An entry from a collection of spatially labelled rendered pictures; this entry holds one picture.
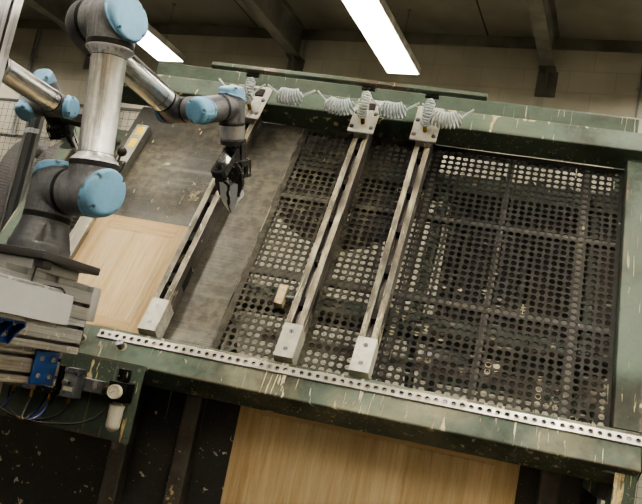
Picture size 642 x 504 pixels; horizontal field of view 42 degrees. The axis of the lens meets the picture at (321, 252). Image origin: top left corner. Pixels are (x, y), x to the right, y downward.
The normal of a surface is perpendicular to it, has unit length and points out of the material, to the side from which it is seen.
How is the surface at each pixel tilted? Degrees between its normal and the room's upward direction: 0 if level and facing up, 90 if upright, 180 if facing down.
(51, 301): 90
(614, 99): 90
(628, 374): 60
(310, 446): 90
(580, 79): 90
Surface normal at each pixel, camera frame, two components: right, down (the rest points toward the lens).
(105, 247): -0.07, -0.65
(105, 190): 0.80, 0.21
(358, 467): -0.19, -0.18
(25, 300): 0.92, 0.13
